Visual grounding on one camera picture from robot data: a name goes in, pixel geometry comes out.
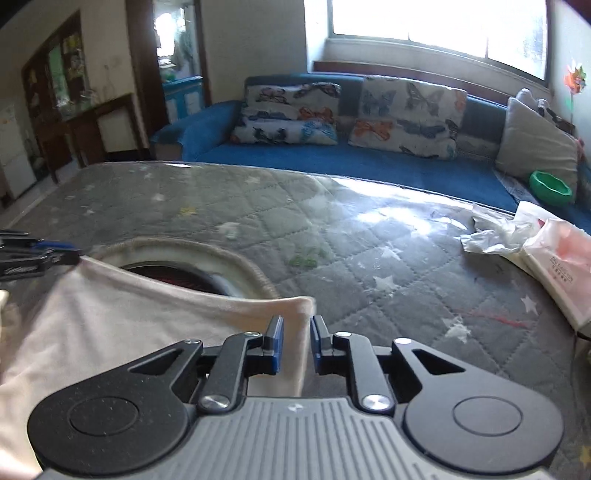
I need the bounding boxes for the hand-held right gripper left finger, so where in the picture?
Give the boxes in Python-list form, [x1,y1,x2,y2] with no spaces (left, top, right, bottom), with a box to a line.
[129,315,284,415]

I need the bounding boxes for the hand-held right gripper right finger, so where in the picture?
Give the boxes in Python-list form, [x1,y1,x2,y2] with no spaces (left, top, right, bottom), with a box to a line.
[310,315,466,412]

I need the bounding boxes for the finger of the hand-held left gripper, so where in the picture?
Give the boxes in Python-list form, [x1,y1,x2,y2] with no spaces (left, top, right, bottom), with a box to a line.
[0,228,41,248]
[0,241,84,280]

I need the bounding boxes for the cream garment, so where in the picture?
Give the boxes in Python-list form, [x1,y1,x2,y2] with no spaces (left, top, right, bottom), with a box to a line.
[0,256,317,479]

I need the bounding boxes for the white refrigerator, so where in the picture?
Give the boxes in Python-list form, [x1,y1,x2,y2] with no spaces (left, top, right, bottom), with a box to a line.
[0,99,38,199]

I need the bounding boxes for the black round induction cooker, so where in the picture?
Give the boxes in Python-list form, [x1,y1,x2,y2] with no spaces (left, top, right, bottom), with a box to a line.
[120,261,234,296]

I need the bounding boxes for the dark wooden cabinet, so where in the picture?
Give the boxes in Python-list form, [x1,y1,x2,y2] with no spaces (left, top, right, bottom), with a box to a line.
[21,11,148,183]

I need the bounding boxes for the blue sofa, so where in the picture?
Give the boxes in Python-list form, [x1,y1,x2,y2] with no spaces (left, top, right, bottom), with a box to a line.
[150,71,591,217]

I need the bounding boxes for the blue cabinet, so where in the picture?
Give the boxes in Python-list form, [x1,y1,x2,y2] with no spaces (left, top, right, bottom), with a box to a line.
[161,76,206,123]

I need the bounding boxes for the crumpled white plastic bag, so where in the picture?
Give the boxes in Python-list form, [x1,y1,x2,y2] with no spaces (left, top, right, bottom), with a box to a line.
[460,200,546,257]

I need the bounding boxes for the butterfly print pillow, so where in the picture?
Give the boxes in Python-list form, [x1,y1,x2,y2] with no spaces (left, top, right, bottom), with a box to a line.
[347,75,468,161]
[229,82,342,146]

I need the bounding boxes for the pink tissue pack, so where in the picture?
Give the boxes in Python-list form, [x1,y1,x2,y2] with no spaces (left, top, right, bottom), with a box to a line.
[522,218,591,333]

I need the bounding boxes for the green bowl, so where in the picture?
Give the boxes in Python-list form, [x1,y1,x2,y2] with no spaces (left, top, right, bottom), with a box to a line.
[529,171,573,207]

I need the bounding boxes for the grey pillow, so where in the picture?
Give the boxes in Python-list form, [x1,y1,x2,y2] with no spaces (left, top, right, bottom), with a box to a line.
[495,97,580,197]

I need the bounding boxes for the panda plush toy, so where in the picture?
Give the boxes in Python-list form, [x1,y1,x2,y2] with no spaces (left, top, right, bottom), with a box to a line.
[515,88,561,123]

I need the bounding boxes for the window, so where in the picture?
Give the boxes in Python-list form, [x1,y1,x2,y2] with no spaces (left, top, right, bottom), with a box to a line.
[327,0,550,81]

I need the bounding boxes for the colourful pinwheel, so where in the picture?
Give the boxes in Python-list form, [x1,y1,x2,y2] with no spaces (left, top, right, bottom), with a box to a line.
[562,58,587,123]

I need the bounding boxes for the brown door frame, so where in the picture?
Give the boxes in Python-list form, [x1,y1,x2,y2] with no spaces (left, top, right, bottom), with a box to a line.
[126,0,213,153]

